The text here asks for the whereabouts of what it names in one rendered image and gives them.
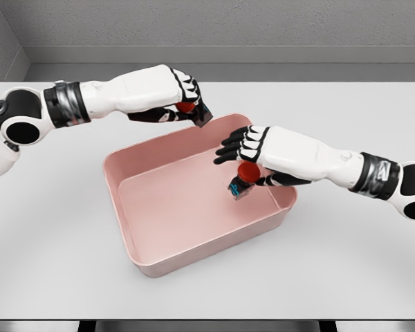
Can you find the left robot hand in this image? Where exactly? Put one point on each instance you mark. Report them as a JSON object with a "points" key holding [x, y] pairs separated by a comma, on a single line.
{"points": [[152, 90]]}

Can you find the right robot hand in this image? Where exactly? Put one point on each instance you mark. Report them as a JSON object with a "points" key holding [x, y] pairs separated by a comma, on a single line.
{"points": [[283, 152]]}

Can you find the red button industrial switch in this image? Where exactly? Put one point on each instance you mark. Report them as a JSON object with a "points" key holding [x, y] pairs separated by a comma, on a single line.
{"points": [[198, 110], [243, 180]]}

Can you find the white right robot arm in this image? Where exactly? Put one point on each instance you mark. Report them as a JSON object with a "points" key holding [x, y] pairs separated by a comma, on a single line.
{"points": [[377, 171]]}

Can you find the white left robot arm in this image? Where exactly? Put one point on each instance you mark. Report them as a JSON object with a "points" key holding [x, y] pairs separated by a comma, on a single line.
{"points": [[65, 100]]}

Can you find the pink rectangular basket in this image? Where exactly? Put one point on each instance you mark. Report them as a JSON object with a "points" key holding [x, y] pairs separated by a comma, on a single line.
{"points": [[197, 193]]}

